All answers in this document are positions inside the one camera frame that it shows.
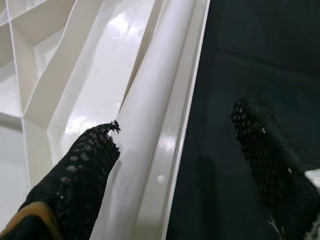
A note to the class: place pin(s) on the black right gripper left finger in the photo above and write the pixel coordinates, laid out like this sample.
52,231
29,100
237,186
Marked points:
75,180

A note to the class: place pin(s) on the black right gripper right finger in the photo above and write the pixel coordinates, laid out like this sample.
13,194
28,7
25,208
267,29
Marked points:
275,170

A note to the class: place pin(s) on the white plastic table leg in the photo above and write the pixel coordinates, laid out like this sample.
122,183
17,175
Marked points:
155,87

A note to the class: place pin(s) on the tan rubber band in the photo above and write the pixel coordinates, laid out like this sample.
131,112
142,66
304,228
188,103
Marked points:
35,207

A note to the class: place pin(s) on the white ribbed plastic tabletop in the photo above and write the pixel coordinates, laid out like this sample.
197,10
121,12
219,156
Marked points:
62,75

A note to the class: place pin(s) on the black tablecloth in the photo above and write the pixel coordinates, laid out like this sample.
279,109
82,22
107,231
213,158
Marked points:
250,50

